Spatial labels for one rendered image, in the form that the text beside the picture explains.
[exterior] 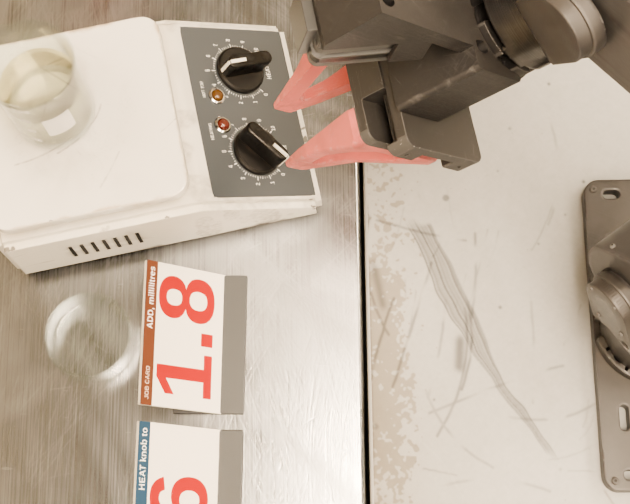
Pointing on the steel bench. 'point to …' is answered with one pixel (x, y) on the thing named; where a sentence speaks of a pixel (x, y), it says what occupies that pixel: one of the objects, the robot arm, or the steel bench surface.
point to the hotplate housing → (71, 231)
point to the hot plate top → (13, 159)
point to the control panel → (242, 113)
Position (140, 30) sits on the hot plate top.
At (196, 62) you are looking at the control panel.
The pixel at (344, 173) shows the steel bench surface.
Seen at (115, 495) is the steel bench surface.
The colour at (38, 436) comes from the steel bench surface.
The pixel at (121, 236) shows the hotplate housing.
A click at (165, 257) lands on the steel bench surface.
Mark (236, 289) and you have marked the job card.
